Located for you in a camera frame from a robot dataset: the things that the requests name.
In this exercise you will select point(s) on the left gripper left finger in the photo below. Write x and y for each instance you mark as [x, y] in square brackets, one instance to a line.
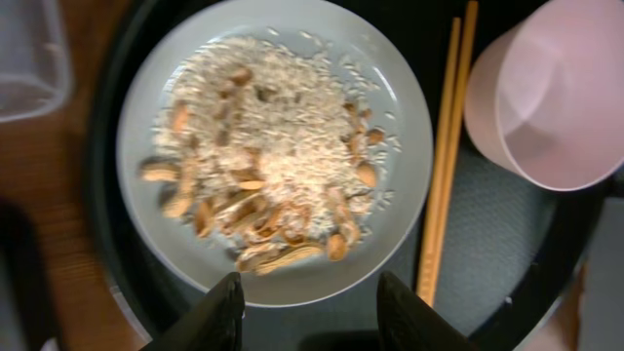
[214, 324]

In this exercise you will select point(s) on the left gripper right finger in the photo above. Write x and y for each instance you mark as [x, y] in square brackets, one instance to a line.
[406, 322]

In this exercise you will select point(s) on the wooden chopstick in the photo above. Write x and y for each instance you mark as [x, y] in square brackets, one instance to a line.
[468, 29]
[430, 254]

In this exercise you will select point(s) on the grey plate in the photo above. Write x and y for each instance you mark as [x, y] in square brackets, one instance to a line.
[399, 107]

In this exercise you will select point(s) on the rice and peanut shells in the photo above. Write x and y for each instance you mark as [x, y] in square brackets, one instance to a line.
[271, 150]

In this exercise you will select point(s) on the black rectangular tray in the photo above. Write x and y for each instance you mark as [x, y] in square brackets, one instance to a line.
[28, 316]

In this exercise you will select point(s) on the clear plastic bin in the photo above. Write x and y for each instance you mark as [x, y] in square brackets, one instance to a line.
[36, 70]

